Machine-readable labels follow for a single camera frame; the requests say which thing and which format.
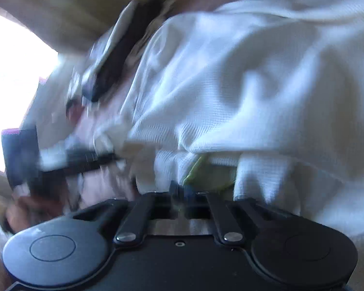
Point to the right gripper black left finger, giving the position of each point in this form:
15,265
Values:
134,224

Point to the white waffle pajama top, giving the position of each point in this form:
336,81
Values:
260,98

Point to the folded dark grey garment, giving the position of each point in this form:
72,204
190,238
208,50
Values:
112,69

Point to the folded white top garment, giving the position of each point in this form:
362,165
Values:
102,48

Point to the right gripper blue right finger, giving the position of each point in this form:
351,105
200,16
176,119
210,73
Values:
209,214

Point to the person left hand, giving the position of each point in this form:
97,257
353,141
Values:
23,212

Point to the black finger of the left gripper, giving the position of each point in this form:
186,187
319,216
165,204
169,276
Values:
73,161

